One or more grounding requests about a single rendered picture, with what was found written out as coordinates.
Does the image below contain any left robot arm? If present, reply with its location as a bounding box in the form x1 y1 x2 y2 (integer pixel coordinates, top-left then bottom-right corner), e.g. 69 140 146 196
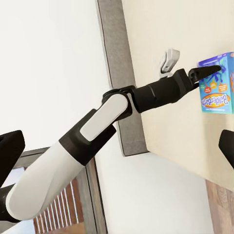
0 49 221 234

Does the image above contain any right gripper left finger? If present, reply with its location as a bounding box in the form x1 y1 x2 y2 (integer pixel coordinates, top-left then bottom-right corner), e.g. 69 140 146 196
0 130 25 188

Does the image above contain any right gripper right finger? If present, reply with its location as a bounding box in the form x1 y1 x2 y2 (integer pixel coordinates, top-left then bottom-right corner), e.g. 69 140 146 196
218 130 234 169

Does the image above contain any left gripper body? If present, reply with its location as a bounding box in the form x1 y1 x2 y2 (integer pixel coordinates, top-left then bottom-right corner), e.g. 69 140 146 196
147 69 193 108

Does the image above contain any board game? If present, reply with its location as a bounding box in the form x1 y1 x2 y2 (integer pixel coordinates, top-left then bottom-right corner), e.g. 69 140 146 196
197 52 234 114

